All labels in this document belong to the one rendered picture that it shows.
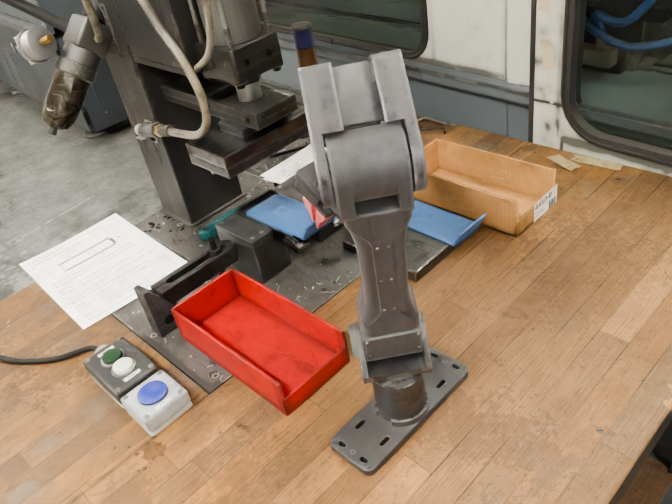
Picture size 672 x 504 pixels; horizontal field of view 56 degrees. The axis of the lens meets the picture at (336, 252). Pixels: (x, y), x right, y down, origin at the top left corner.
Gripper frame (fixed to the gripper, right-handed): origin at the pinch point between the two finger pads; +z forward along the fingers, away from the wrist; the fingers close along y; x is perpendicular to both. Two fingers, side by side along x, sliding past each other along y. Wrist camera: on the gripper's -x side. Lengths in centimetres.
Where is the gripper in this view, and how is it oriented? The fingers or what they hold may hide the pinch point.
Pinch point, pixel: (319, 222)
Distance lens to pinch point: 98.4
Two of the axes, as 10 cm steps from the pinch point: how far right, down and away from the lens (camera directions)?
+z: -2.6, 5.4, 8.0
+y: -6.9, -6.9, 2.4
